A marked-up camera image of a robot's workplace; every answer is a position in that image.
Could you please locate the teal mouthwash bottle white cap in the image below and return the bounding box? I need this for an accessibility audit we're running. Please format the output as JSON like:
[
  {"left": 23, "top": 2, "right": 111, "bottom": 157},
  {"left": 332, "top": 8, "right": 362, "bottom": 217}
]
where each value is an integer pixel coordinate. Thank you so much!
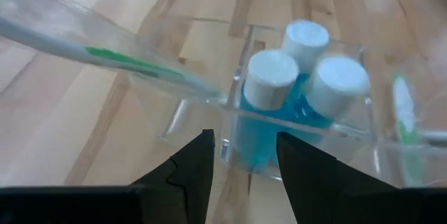
[
  {"left": 296, "top": 55, "right": 372, "bottom": 130},
  {"left": 223, "top": 49, "right": 300, "bottom": 174},
  {"left": 281, "top": 19, "right": 330, "bottom": 78}
]

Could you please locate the clear acrylic organizer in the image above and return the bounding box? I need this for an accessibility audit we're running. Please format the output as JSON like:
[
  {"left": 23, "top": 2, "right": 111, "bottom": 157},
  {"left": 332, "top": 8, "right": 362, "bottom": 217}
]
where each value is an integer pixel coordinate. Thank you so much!
[{"left": 127, "top": 16, "right": 447, "bottom": 192}]

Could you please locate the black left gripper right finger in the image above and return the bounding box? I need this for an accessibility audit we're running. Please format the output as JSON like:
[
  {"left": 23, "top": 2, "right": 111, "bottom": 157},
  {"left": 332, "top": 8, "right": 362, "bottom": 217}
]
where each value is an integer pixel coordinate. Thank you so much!
[{"left": 277, "top": 132, "right": 447, "bottom": 224}]

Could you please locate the green white toothbrush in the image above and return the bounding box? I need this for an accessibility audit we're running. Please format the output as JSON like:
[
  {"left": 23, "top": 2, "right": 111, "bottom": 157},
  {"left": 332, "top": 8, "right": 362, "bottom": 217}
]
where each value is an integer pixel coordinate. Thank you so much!
[
  {"left": 391, "top": 73, "right": 429, "bottom": 187},
  {"left": 0, "top": 0, "right": 230, "bottom": 105}
]

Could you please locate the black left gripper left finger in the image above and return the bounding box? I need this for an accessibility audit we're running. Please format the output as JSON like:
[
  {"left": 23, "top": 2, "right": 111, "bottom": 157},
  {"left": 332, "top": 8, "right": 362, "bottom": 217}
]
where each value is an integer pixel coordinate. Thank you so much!
[{"left": 0, "top": 128, "right": 216, "bottom": 224}]

